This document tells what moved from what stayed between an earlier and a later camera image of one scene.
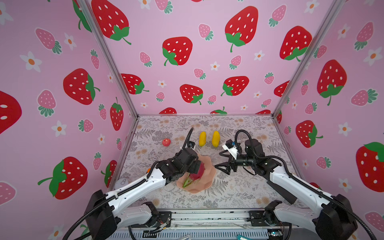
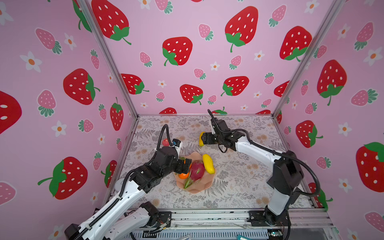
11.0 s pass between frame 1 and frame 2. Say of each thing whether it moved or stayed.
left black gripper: moved
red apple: stayed
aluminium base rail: stayed
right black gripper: moved
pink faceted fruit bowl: stayed
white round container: stayed
